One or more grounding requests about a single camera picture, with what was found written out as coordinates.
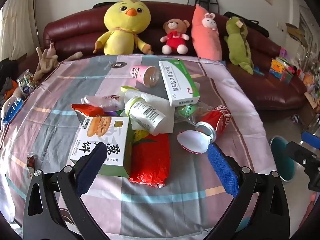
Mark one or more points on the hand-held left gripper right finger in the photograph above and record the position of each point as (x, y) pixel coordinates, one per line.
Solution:
(222, 170)

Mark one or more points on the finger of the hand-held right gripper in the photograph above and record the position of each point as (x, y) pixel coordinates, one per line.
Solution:
(310, 138)
(297, 152)

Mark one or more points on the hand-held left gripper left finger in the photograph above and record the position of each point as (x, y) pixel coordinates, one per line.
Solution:
(90, 170)

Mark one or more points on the teal plastic bin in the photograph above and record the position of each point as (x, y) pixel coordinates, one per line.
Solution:
(280, 155)

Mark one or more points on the green and white biscuit box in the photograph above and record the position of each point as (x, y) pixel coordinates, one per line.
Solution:
(110, 132)

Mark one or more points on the red soda can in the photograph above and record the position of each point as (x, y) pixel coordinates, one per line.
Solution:
(217, 120)

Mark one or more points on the orange snack wrapper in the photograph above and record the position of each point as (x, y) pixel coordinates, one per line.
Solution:
(87, 110)

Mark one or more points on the large red foil snack bag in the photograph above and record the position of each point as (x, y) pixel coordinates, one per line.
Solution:
(150, 160)

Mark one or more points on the clear plastic bag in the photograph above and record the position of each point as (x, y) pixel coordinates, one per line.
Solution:
(100, 101)

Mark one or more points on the green ball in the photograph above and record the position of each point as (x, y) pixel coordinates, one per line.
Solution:
(186, 110)

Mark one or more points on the white bottle with barcode label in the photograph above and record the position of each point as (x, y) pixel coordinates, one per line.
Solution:
(145, 112)

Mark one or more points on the white paper towel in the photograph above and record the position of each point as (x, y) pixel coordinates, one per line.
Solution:
(162, 105)

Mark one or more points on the yellow-green plastic lid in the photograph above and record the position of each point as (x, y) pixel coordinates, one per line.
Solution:
(127, 88)

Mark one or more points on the green and white medicine box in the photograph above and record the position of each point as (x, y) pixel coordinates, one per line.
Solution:
(180, 82)

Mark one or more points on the pink paper cup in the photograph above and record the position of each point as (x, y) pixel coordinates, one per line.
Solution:
(141, 73)

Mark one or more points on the small red candy wrapper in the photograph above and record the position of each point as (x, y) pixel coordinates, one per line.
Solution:
(31, 163)

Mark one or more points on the plaid pink grey tablecloth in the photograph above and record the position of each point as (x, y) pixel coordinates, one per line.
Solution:
(162, 205)

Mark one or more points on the dark red leather sofa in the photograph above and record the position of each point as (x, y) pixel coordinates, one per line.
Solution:
(262, 80)

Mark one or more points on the colourful toy box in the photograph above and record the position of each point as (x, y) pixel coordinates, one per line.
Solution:
(277, 67)

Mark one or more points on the blue toy stick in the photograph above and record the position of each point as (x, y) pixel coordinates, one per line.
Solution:
(258, 71)

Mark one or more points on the blue plastic item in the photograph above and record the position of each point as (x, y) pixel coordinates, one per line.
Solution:
(13, 108)

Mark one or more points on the wrapped candy bag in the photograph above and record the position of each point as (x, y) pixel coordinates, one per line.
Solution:
(26, 85)

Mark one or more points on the beige long-eared plush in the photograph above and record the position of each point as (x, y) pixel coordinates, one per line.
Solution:
(47, 62)

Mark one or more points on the green dinosaur plush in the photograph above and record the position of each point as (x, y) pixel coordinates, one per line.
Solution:
(237, 47)

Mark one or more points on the black bag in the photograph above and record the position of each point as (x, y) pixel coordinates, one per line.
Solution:
(257, 28)

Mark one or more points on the pink carrot rabbit plush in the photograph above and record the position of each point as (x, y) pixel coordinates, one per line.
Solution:
(205, 40)

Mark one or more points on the yellow chick plush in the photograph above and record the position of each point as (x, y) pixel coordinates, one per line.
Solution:
(120, 37)

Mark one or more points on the brown teddy bear red outfit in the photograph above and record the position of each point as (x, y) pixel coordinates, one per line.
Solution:
(175, 40)

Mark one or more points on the white curtain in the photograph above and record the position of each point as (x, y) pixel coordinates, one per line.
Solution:
(17, 17)

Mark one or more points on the black mesh back support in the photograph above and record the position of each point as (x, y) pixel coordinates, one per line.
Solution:
(203, 0)

